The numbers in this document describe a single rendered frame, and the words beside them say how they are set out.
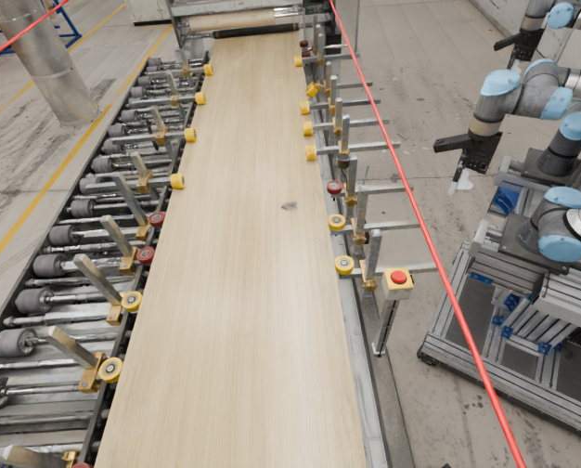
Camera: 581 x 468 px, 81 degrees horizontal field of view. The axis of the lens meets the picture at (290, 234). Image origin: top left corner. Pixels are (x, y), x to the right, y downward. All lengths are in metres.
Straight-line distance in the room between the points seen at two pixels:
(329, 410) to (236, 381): 0.32
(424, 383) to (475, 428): 0.31
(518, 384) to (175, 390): 1.63
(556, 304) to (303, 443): 0.99
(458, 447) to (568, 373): 0.67
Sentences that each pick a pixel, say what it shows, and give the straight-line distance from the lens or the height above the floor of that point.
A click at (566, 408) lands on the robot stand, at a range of 2.23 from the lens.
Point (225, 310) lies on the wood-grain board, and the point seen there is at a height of 0.90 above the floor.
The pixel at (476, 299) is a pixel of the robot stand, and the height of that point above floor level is 0.21.
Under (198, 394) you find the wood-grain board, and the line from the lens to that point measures 1.29.
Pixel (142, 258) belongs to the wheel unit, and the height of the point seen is 0.91.
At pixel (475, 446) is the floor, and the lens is 2.25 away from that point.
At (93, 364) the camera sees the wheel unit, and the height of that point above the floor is 0.88.
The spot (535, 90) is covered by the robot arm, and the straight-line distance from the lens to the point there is 1.07.
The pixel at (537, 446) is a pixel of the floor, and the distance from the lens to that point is 2.37.
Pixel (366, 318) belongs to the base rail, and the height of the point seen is 0.70.
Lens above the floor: 2.08
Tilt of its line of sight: 48 degrees down
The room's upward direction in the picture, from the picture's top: 7 degrees counter-clockwise
